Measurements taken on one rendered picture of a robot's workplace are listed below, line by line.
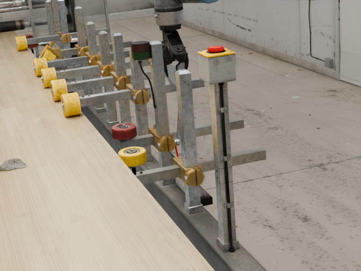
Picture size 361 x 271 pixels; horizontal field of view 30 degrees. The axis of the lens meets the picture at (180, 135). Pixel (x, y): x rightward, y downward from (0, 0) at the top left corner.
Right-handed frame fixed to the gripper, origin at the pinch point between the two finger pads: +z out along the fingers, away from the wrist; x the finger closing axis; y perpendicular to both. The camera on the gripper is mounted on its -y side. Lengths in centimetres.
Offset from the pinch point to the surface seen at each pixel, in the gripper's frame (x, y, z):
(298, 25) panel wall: -259, 393, 58
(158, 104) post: 8.8, -7.1, 2.9
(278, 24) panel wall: -259, 437, 63
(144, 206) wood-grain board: 31, -64, 11
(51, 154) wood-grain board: 45.0, -14.7, 10.6
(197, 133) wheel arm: -5.0, -2.8, 16.4
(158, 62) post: 7.6, -7.1, -10.3
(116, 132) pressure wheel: 22.7, -3.8, 10.6
